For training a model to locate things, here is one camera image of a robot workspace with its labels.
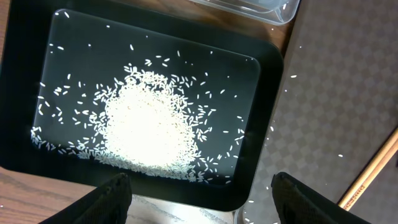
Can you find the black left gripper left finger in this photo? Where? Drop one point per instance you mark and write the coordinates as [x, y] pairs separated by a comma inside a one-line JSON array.
[[107, 203]]

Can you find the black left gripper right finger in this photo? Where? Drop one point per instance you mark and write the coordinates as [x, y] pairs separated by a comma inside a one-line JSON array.
[[296, 203]]

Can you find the clear plastic waste bin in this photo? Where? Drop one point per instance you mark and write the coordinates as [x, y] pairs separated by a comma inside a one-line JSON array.
[[274, 12]]

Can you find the black waste tray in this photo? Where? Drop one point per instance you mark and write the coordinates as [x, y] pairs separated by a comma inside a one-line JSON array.
[[23, 54]]

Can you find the brown serving tray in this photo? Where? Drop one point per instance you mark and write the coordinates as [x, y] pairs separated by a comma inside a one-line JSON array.
[[338, 102]]

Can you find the spilled rice pile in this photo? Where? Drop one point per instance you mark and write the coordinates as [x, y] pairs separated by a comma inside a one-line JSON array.
[[139, 100]]

